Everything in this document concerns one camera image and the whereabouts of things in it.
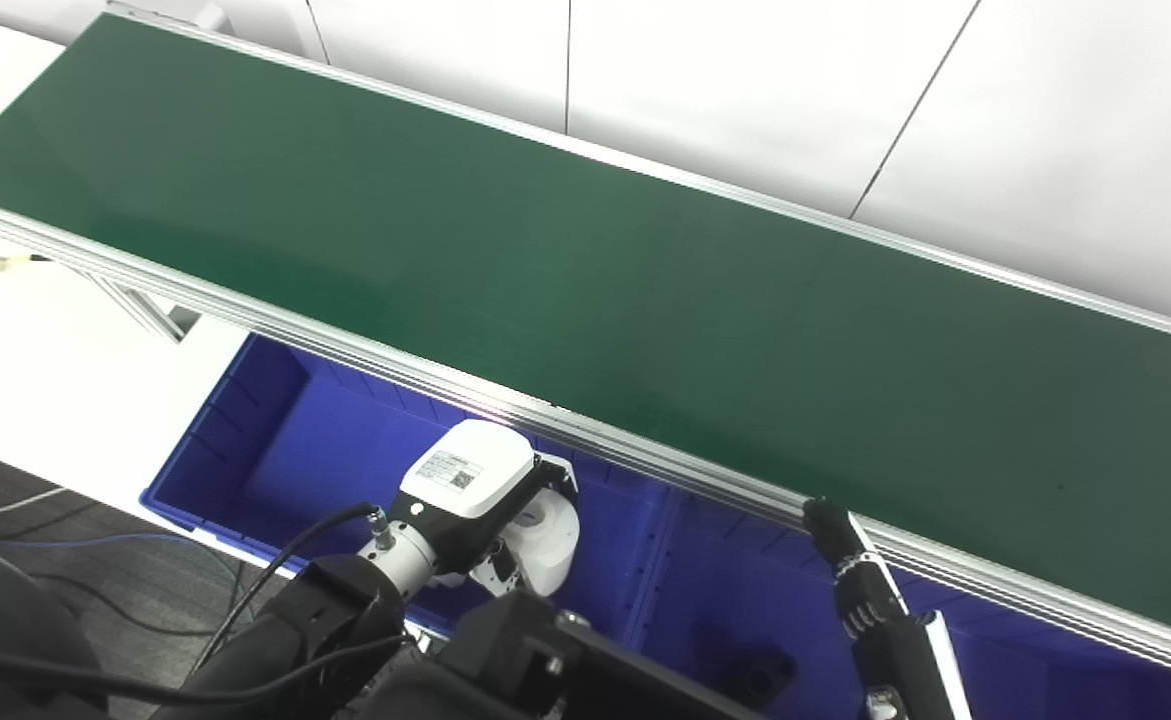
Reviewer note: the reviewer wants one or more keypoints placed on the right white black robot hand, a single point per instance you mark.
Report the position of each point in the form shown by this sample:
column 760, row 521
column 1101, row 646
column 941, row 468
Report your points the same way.
column 885, row 640

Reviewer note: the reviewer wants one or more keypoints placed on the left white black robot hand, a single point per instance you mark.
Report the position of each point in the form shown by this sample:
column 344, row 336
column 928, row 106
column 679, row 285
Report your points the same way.
column 470, row 470

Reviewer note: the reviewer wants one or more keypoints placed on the white round holed part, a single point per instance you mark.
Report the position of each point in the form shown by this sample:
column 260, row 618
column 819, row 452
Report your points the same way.
column 550, row 545

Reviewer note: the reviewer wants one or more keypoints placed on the black robot shoulder cover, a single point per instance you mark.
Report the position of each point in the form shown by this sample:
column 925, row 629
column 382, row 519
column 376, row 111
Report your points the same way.
column 5, row 640

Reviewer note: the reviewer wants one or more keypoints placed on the blue plastic bin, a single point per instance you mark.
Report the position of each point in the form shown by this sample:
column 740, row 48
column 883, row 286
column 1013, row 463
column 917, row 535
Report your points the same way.
column 745, row 590
column 345, row 450

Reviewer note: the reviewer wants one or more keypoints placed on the large black part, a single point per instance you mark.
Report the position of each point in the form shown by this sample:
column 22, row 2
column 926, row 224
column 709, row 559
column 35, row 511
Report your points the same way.
column 760, row 677

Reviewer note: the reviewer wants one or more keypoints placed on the green conveyor belt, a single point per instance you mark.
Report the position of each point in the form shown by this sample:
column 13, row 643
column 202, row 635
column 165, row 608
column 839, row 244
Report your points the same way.
column 595, row 300
column 645, row 455

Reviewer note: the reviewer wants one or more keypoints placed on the black robot torso housing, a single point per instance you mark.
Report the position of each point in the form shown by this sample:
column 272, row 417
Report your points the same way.
column 545, row 665

